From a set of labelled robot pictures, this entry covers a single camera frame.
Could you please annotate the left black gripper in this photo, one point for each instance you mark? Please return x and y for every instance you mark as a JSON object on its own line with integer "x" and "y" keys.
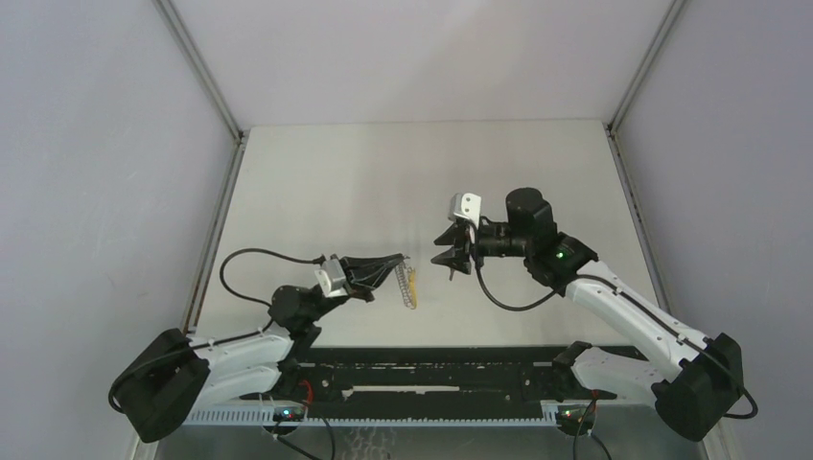
{"x": 365, "y": 274}

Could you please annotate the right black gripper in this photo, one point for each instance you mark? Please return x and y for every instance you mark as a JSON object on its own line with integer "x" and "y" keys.
{"x": 456, "y": 236}

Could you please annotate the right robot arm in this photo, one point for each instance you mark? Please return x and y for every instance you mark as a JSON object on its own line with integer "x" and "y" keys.
{"x": 690, "y": 379}

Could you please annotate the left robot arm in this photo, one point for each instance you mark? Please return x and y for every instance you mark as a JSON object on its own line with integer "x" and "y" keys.
{"x": 178, "y": 375}

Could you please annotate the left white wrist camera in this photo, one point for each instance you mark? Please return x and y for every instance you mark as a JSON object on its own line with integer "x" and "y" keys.
{"x": 331, "y": 278}

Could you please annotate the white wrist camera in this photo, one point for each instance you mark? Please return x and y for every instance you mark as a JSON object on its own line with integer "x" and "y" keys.
{"x": 331, "y": 278}
{"x": 465, "y": 209}

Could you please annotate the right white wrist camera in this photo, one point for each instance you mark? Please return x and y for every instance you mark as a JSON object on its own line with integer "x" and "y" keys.
{"x": 465, "y": 209}

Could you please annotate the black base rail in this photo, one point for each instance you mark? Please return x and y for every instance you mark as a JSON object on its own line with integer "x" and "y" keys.
{"x": 469, "y": 384}

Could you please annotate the right aluminium frame post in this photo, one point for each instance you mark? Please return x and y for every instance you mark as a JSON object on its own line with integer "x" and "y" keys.
{"x": 613, "y": 131}

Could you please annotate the aluminium frame post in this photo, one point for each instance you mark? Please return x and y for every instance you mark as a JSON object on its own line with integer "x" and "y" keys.
{"x": 186, "y": 44}
{"x": 613, "y": 131}

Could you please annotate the left aluminium frame post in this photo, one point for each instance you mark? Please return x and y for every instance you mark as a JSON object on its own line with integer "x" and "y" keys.
{"x": 186, "y": 44}

